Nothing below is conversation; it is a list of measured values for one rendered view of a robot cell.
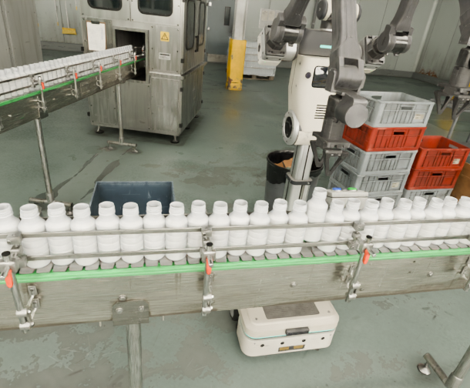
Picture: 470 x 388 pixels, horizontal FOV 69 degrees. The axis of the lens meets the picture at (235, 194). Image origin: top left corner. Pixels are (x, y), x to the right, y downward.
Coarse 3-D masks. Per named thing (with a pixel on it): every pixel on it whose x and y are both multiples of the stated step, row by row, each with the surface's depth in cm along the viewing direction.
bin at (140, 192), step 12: (96, 192) 139; (108, 192) 146; (120, 192) 147; (132, 192) 148; (144, 192) 149; (156, 192) 150; (168, 192) 152; (96, 204) 139; (120, 204) 149; (144, 204) 152; (168, 204) 154
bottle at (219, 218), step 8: (216, 208) 92; (224, 208) 92; (216, 216) 93; (224, 216) 93; (208, 224) 95; (216, 224) 92; (224, 224) 93; (216, 232) 93; (224, 232) 94; (216, 240) 95; (224, 240) 96; (216, 256) 97
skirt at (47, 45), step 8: (48, 48) 1092; (56, 48) 1097; (64, 48) 1101; (72, 48) 1106; (80, 48) 1111; (280, 64) 1269; (288, 64) 1275; (376, 72) 1363; (384, 72) 1371; (392, 72) 1378; (400, 72) 1385; (408, 72) 1393
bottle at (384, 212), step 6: (384, 198) 107; (390, 198) 107; (384, 204) 105; (390, 204) 104; (378, 210) 106; (384, 210) 105; (390, 210) 105; (378, 216) 106; (384, 216) 105; (390, 216) 105; (378, 228) 107; (384, 228) 107; (378, 234) 108; (384, 234) 108; (378, 246) 110
